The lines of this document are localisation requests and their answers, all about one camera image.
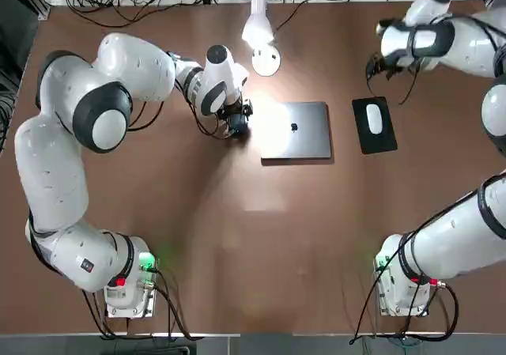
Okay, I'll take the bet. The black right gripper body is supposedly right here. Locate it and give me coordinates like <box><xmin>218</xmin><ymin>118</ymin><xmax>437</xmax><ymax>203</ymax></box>
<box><xmin>375</xmin><ymin>51</ymin><xmax>408</xmax><ymax>74</ymax></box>

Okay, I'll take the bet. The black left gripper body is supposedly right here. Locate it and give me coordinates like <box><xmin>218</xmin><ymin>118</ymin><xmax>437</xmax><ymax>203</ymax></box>
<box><xmin>221</xmin><ymin>99</ymin><xmax>255</xmax><ymax>134</ymax></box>

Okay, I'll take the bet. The white computer mouse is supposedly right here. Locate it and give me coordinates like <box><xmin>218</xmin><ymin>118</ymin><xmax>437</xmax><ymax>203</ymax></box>
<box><xmin>364</xmin><ymin>103</ymin><xmax>383</xmax><ymax>135</ymax></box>

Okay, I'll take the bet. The white desk lamp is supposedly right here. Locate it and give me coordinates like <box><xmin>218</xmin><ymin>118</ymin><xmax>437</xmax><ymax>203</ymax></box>
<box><xmin>240</xmin><ymin>0</ymin><xmax>283</xmax><ymax>77</ymax></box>

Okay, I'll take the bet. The black mouse pad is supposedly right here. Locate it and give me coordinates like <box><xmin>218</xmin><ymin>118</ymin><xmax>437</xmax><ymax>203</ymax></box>
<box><xmin>351</xmin><ymin>96</ymin><xmax>398</xmax><ymax>155</ymax></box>

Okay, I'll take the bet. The grey closed laptop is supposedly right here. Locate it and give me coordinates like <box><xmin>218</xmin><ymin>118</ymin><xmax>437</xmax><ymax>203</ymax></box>
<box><xmin>259</xmin><ymin>101</ymin><xmax>333</xmax><ymax>161</ymax></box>

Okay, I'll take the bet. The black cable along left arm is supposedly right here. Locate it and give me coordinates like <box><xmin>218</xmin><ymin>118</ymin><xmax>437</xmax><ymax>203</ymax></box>
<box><xmin>27</xmin><ymin>80</ymin><xmax>238</xmax><ymax>338</ymax></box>

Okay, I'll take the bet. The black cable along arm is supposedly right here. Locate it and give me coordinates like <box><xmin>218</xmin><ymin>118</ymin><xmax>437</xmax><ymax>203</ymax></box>
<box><xmin>27</xmin><ymin>80</ymin><xmax>238</xmax><ymax>338</ymax></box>
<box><xmin>349</xmin><ymin>232</ymin><xmax>412</xmax><ymax>346</ymax></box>

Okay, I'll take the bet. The black lamp power cable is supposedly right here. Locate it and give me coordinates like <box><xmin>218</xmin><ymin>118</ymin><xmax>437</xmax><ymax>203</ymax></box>
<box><xmin>272</xmin><ymin>0</ymin><xmax>396</xmax><ymax>36</ymax></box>

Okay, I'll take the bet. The long black table cable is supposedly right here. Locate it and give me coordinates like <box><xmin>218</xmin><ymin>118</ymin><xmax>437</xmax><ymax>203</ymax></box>
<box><xmin>65</xmin><ymin>0</ymin><xmax>171</xmax><ymax>30</ymax></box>

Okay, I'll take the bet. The black left base cable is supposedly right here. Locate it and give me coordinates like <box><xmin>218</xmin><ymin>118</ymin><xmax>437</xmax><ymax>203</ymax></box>
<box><xmin>152</xmin><ymin>266</ymin><xmax>205</xmax><ymax>341</ymax></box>

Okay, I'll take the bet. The black base cable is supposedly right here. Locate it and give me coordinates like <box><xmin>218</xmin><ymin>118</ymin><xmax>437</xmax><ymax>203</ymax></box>
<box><xmin>389</xmin><ymin>281</ymin><xmax>460</xmax><ymax>340</ymax></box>
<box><xmin>152</xmin><ymin>266</ymin><xmax>205</xmax><ymax>341</ymax></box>

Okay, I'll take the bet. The black cable along right arm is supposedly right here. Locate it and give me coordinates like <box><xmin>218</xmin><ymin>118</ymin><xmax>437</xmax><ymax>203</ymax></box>
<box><xmin>349</xmin><ymin>232</ymin><xmax>412</xmax><ymax>346</ymax></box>

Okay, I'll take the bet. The black right base cable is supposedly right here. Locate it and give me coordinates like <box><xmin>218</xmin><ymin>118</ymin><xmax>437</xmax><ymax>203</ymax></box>
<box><xmin>389</xmin><ymin>281</ymin><xmax>460</xmax><ymax>340</ymax></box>

